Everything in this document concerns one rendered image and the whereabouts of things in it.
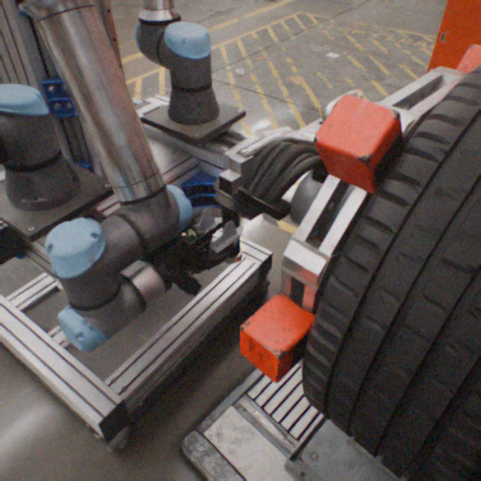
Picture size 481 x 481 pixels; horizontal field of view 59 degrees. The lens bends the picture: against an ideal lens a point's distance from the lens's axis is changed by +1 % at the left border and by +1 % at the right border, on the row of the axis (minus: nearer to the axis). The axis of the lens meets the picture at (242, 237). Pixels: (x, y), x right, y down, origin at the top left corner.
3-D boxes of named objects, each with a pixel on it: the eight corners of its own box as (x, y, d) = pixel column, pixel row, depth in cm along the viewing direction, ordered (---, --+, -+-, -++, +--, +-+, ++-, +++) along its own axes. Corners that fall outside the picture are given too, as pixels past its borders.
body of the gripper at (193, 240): (216, 227, 72) (163, 266, 65) (218, 263, 78) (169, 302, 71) (185, 209, 76) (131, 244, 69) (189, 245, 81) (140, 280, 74)
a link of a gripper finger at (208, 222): (227, 198, 81) (200, 224, 75) (228, 222, 85) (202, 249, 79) (214, 193, 82) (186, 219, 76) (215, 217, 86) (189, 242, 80)
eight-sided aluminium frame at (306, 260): (295, 415, 80) (337, 174, 44) (269, 392, 84) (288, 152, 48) (425, 267, 110) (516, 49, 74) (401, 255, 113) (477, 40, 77)
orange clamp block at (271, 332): (315, 347, 64) (277, 386, 59) (275, 318, 68) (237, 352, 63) (320, 318, 60) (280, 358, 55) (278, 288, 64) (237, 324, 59)
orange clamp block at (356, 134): (377, 196, 53) (366, 162, 45) (325, 174, 57) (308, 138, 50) (407, 152, 54) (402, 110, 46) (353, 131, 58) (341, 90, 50)
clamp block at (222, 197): (250, 223, 73) (251, 197, 70) (214, 201, 78) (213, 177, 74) (269, 209, 76) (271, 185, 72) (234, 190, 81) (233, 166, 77)
